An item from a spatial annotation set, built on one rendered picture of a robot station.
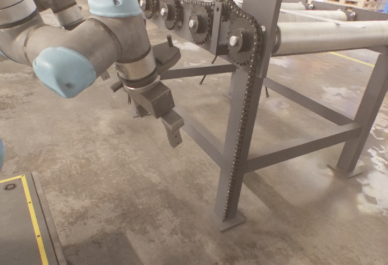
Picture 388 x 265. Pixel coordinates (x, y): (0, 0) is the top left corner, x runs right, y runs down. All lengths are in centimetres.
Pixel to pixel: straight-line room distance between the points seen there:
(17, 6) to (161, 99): 27
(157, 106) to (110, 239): 94
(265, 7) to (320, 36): 31
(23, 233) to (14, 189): 22
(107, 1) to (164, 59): 16
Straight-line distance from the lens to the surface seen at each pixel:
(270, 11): 104
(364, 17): 194
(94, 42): 46
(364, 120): 194
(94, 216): 152
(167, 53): 59
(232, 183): 126
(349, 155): 204
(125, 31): 49
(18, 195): 121
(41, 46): 49
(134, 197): 159
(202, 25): 127
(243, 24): 106
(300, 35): 119
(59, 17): 98
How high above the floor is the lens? 108
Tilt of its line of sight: 28 degrees down
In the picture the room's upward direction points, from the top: 5 degrees clockwise
